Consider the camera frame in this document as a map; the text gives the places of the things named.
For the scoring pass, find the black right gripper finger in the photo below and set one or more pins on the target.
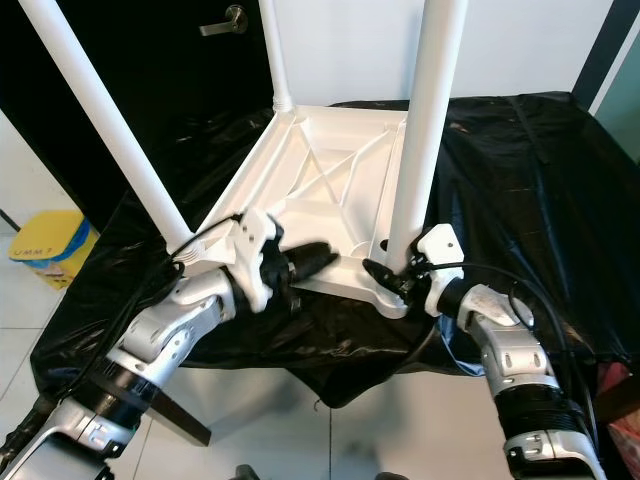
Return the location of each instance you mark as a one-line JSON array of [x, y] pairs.
[[385, 275]]

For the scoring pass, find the black door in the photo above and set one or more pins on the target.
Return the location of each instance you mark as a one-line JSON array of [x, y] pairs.
[[50, 100]]

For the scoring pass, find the pink plastic bag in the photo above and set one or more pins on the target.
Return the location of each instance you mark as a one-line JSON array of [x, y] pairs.
[[622, 410]]

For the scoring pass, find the yellow cardboard box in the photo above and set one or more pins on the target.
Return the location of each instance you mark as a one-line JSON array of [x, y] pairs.
[[55, 250]]

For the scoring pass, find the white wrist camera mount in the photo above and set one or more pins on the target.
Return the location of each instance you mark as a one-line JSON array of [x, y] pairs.
[[442, 252], [255, 250]]

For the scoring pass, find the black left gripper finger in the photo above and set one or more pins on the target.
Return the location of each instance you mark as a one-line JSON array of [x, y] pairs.
[[308, 250], [318, 266]]

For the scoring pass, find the black plastic table cover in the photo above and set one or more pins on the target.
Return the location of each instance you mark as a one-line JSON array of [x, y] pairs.
[[540, 220]]

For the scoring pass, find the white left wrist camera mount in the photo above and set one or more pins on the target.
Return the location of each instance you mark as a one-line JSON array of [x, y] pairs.
[[255, 250]]

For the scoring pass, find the grey robot left foot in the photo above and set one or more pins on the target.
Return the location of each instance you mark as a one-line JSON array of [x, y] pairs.
[[250, 473]]

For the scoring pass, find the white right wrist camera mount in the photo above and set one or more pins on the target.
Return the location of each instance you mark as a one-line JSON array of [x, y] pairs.
[[442, 252]]

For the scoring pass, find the white plastic table top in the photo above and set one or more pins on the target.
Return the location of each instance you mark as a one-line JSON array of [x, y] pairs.
[[310, 180]]

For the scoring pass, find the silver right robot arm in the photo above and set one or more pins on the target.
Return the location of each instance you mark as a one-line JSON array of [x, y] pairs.
[[520, 360]]

